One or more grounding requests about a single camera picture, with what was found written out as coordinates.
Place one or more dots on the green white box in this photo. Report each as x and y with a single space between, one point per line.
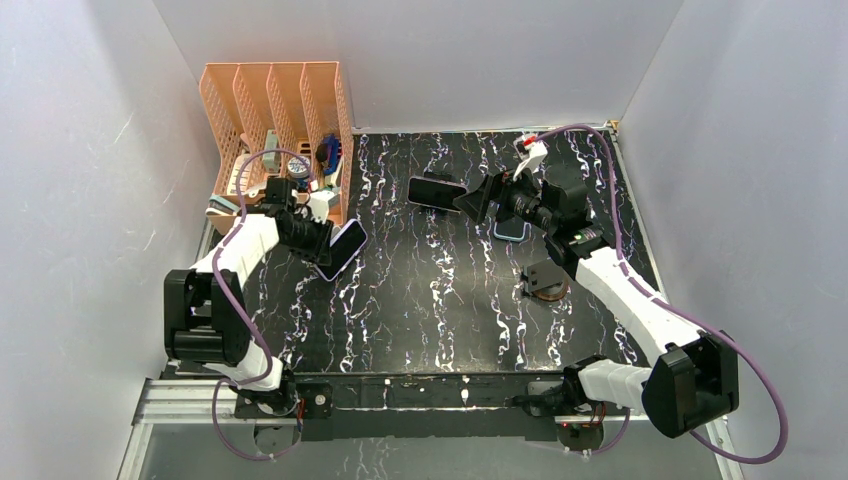
271 160

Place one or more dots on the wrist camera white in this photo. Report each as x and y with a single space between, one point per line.
532 152
319 204

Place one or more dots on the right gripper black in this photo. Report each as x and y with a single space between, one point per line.
475 203

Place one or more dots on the white label tag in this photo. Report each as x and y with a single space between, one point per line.
238 179

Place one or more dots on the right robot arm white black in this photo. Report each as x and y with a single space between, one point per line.
692 375

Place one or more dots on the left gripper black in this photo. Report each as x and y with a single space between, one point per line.
318 252

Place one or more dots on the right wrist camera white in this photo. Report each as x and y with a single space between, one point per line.
532 152

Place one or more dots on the phone with purple case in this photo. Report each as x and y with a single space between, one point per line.
344 245

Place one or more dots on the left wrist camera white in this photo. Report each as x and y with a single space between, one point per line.
319 204

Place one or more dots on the phone with pink case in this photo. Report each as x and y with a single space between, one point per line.
435 194

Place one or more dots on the round blue white tape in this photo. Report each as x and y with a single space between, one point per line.
298 167

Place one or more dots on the orange plastic file organizer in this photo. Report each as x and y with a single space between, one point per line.
301 102

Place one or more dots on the blue black tool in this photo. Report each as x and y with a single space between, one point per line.
328 154

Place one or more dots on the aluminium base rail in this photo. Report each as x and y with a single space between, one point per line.
344 405

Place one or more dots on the phone with blue case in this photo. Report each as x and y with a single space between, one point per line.
512 230

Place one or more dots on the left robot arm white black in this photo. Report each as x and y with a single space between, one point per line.
205 316

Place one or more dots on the grey stand on wooden base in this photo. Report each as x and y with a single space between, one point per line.
544 280

